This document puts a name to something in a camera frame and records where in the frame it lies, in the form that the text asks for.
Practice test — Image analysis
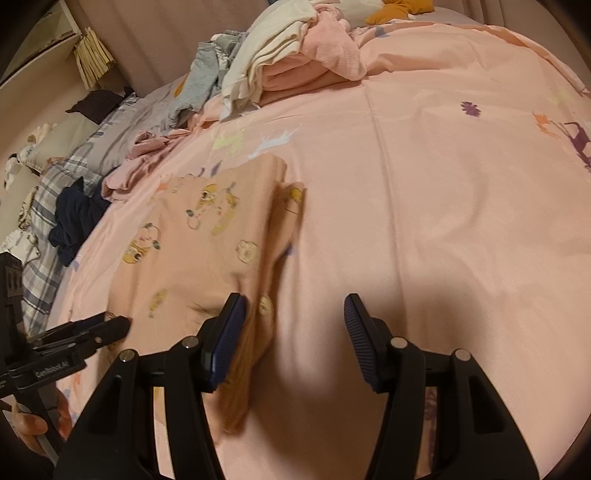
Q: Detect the pink folded garment stack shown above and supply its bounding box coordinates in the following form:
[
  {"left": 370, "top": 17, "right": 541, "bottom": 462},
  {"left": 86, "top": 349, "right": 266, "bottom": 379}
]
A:
[{"left": 259, "top": 4, "right": 367, "bottom": 106}]

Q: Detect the peach cartoon print pajama garment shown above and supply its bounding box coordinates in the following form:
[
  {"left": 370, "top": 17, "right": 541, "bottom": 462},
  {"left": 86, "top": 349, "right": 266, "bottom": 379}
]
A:
[{"left": 107, "top": 154, "right": 304, "bottom": 439}]

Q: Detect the beige curtain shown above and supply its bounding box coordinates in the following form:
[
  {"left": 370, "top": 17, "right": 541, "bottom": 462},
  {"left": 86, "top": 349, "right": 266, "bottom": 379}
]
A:
[{"left": 66, "top": 1, "right": 555, "bottom": 95}]

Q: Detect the grey small garment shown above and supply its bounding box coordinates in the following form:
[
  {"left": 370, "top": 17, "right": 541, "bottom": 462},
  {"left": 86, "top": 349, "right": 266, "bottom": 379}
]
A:
[{"left": 162, "top": 30, "right": 247, "bottom": 130}]

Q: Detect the pink printed bed sheet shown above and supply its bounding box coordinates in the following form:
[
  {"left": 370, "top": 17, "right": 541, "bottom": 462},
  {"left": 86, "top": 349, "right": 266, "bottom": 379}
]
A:
[{"left": 54, "top": 23, "right": 590, "bottom": 479}]

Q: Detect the white goose plush toy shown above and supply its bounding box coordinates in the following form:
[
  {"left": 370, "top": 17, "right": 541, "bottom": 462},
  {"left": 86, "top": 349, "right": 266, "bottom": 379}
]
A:
[{"left": 334, "top": 0, "right": 435, "bottom": 27}]

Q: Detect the pink crumpled garment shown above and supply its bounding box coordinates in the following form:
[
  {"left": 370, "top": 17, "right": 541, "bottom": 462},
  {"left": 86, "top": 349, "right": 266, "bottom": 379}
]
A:
[{"left": 101, "top": 129, "right": 189, "bottom": 202}]

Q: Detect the dark navy garment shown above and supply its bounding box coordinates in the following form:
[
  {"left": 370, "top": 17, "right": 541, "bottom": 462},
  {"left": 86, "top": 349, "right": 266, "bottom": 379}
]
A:
[{"left": 48, "top": 177, "right": 111, "bottom": 267}]

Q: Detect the black white plush toy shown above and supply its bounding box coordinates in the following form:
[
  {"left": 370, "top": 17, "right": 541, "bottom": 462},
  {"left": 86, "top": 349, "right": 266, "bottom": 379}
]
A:
[{"left": 3, "top": 123, "right": 57, "bottom": 190}]

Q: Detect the grey plaid quilt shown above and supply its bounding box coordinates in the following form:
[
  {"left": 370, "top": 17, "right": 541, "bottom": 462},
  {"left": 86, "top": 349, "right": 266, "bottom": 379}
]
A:
[{"left": 22, "top": 78, "right": 183, "bottom": 336}]

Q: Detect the person left hand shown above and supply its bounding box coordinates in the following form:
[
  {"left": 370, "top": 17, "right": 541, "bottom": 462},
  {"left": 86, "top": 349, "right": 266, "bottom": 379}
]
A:
[{"left": 7, "top": 390, "right": 73, "bottom": 457}]

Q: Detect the dark brown cloth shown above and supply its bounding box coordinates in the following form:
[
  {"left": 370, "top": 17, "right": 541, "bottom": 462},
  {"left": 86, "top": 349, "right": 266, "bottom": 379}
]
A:
[{"left": 67, "top": 86, "right": 134, "bottom": 125}]

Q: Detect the white wall shelf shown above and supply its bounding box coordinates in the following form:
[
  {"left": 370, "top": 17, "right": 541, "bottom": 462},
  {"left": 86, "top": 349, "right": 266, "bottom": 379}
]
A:
[{"left": 1, "top": 1, "right": 81, "bottom": 90}]

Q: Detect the beige pillow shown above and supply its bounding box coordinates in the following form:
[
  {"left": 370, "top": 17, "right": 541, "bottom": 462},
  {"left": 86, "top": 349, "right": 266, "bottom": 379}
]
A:
[{"left": 25, "top": 112, "right": 98, "bottom": 173}]

